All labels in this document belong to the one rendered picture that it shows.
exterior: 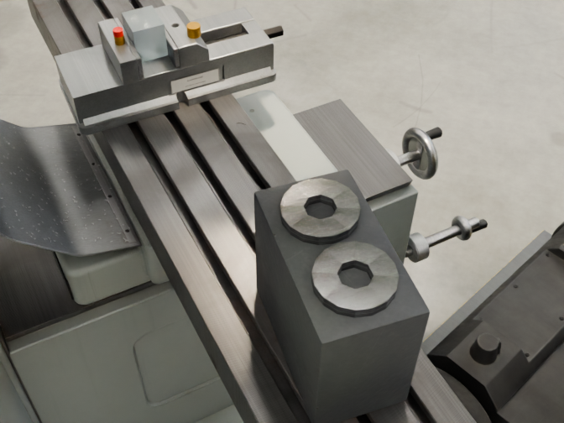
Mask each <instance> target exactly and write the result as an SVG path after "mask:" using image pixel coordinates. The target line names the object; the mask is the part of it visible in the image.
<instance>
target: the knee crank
mask: <svg viewBox="0 0 564 423"><path fill-rule="evenodd" d="M487 226H488V223H487V221H486V220H484V219H481V220H478V219H477V218H476V217H473V218H470V219H467V218H465V217H463V216H455V217H454V218H453V219H452V226H451V227H449V228H447V229H444V230H442V231H440V232H437V233H434V234H432V235H430V236H428V237H426V238H424V237H423V236H422V235H421V234H420V233H418V232H415V233H412V234H411V235H410V237H409V242H408V246H407V250H406V254H405V257H406V258H408V259H409V260H410V261H412V262H413V263H417V262H420V261H421V260H423V259H427V258H428V257H429V254H430V249H429V248H431V247H433V246H435V245H437V244H439V243H443V242H445V241H447V240H449V239H451V238H454V237H457V238H458V239H460V240H462V241H467V240H468V239H469V238H470V237H471V236H472V233H474V232H477V231H479V230H482V229H484V228H486V227H487Z"/></svg>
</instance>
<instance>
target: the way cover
mask: <svg viewBox="0 0 564 423"><path fill-rule="evenodd" d="M68 126H69V127H68ZM72 126H74V127H73V128H72ZM14 127H15V128H14ZM62 127H63V128H62ZM52 129H54V130H52ZM64 130H65V131H64ZM66 130H67V131H66ZM73 130H75V131H74V132H73ZM15 132H16V133H15ZM52 132H53V133H52ZM57 132H58V133H57ZM20 133H21V134H20ZM21 135H22V136H21ZM79 136H80V137H79ZM26 140H27V141H26ZM82 140H83V141H84V142H82ZM8 143H9V144H8ZM76 143H77V144H76ZM1 145H2V146H1ZM47 145H49V146H47ZM58 145H59V146H58ZM77 145H78V146H77ZM13 147H15V148H13ZM40 147H42V148H40ZM53 147H54V148H53ZM74 149H76V151H75V150H74ZM52 152H54V153H52ZM66 155H67V157H66ZM3 156H4V157H5V158H4V157H3ZM7 157H8V159H7ZM35 157H36V158H35ZM21 158H22V160H21ZM67 160H69V161H70V162H69V161H68V162H67ZM1 163H2V164H1ZM94 164H96V165H94ZM55 165H56V166H55ZM98 165H100V166H98ZM27 167H28V168H27ZM38 167H39V168H38ZM57 168H58V169H57ZM32 170H33V171H32ZM67 170H68V172H69V173H67V172H66V171H67ZM96 170H97V171H96ZM45 171H47V172H45ZM10 172H11V173H12V174H10ZM13 172H14V173H15V174H14V173H13ZM40 173H41V174H40ZM54 174H55V175H54ZM42 176H43V177H42ZM40 177H41V179H40ZM76 177H77V178H76ZM26 178H28V179H27V180H26ZM46 179H47V180H46ZM94 180H95V181H94ZM64 181H65V182H64ZM11 182H12V184H11ZM45 183H46V184H45ZM2 184H3V185H2ZM49 184H50V185H49ZM78 185H79V186H78ZM95 187H96V189H95ZM42 188H43V190H42ZM110 188H112V185H111V183H110V181H109V179H108V178H107V175H106V173H105V171H104V169H103V168H102V166H101V164H100V162H99V160H98V158H97V156H96V154H95V152H94V150H93V148H92V146H91V144H90V142H89V140H88V138H87V136H86V135H83V134H81V133H80V131H79V128H78V127H77V125H76V123H69V124H60V125H50V126H41V127H32V128H26V127H21V126H18V125H16V124H13V123H9V122H7V121H4V120H2V119H0V235H1V236H3V237H5V238H6V239H8V240H11V241H13V242H16V243H21V244H25V245H29V246H33V247H36V248H42V249H47V250H50V251H54V252H57V253H64V254H68V255H72V256H77V257H84V256H90V255H95V254H99V253H108V252H113V251H118V250H123V249H127V248H136V247H141V246H142V243H141V242H140V240H139V239H138V236H137V234H136V232H135V231H134V229H133V226H132V224H131V222H130V221H129V219H128V216H127V214H126V212H125V211H124V209H123V206H122V204H121V203H120V201H119V199H118V197H117V195H116V193H115V191H114V189H113V188H112V189H110ZM99 189H100V191H99ZM20 192H21V193H20ZM50 192H53V194H51V193H50ZM32 194H33V195H32ZM55 195H56V196H55ZM73 196H75V197H73ZM30 197H31V198H30ZM1 198H3V199H1ZM48 198H49V199H48ZM41 199H43V200H41ZM72 199H74V200H75V201H77V202H74V200H72ZM105 200H107V201H105ZM46 202H47V203H48V204H46ZM66 204H67V205H66ZM90 204H91V205H90ZM38 205H39V206H40V207H39V206H38ZM83 205H84V206H83ZM89 205H90V206H89ZM29 206H31V207H30V208H29ZM2 207H3V208H2ZM26 207H27V208H26ZM79 207H80V208H79ZM118 207H119V208H118ZM40 208H41V209H44V210H42V211H41V210H40ZM88 208H89V210H88ZM29 210H31V211H29ZM90 210H92V211H90ZM104 210H105V211H104ZM16 213H17V214H18V215H17V216H16ZM37 213H38V214H39V215H38V214H37ZM66 213H68V214H66ZM105 213H106V215H104V214H105ZM88 215H90V216H88ZM82 217H83V218H82ZM116 218H118V219H116ZM18 219H19V220H20V221H19V220H18ZM54 219H55V220H54ZM63 219H65V220H64V221H63ZM98 219H101V220H98ZM66 220H68V221H66ZM5 222H6V223H7V224H5ZM61 222H62V223H63V224H61ZM56 223H57V224H58V225H57V224H56ZM92 223H94V224H92ZM39 224H40V225H39ZM85 225H86V226H85ZM13 226H14V227H13ZM33 226H34V227H33ZM9 227H10V228H9ZM129 227H130V229H129ZM21 228H22V229H21ZM86 228H87V229H86ZM35 229H37V230H35ZM38 231H39V232H38ZM52 231H53V232H52ZM64 231H65V232H64ZM26 232H27V233H26ZM55 232H57V233H58V234H57V233H55ZM112 232H113V233H112ZM117 232H118V233H120V232H121V233H120V234H118V233H117ZM56 235H57V236H58V237H57V236H56ZM30 236H32V237H30ZM48 237H49V238H50V239H49V238H48ZM34 238H36V239H34ZM46 238H47V239H46ZM82 238H83V239H82ZM85 238H86V239H85ZM100 238H101V239H100ZM123 238H125V239H126V240H128V241H126V242H125V240H124V239H123ZM44 239H45V240H44ZM95 239H96V241H95ZM50 240H51V242H50ZM54 240H55V241H54ZM111 241H112V242H111Z"/></svg>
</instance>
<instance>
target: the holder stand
mask: <svg viewBox="0 0 564 423"><path fill-rule="evenodd" d="M254 217H255V248H256V279H257V289H258V292H259V295H260V297H261V300H262V302H263V304H264V308H265V310H266V312H267V314H268V317H269V320H270V322H271V325H272V327H273V329H274V333H275V335H276V337H277V339H278V342H279V345H280V347H281V349H282V352H283V354H284V356H285V360H286V362H287V364H288V366H289V369H290V372H291V374H292V377H293V379H294V381H295V385H296V387H297V389H298V391H299V394H300V397H301V399H302V402H303V404H304V406H305V410H306V412H307V414H308V416H309V419H310V421H311V423H338V422H341V421H344V420H348V419H351V418H353V417H356V416H359V415H364V414H367V413H369V412H372V411H375V410H379V409H382V408H384V407H387V406H390V405H395V404H398V403H400V402H403V401H406V400H407V397H408V393H409V390H410V385H411V381H412V378H413V375H414V371H415V365H416V363H417V359H418V356H419V353H420V347H421V344H422V341H423V337H424V334H425V330H426V325H427V322H428V318H429V315H430V310H429V309H428V307H427V305H426V303H425V302H424V300H423V298H422V297H421V295H420V293H419V291H418V290H417V288H416V287H415V284H414V282H413V281H412V279H411V277H410V276H409V274H408V272H407V271H406V269H405V266H404V265H403V264H402V262H401V260H400V258H399V256H398V254H397V253H396V252H395V250H394V248H393V246H392V244H391V243H390V241H389V239H388V238H387V236H386V234H385V232H384V230H383V228H382V227H381V226H380V224H379V222H378V220H377V218H376V216H375V215H374V214H373V211H372V210H371V208H370V206H369V204H368V203H367V201H366V199H365V198H364V196H363V194H362V192H361V191H360V189H359V188H358V185H357V183H356V182H355V180H354V179H353V177H352V175H351V173H350V172H349V170H340V171H337V172H333V173H330V174H326V175H320V176H316V177H312V178H309V179H305V180H299V181H296V182H292V183H289V184H284V185H278V186H275V187H271V188H268V189H264V190H261V191H255V192H254Z"/></svg>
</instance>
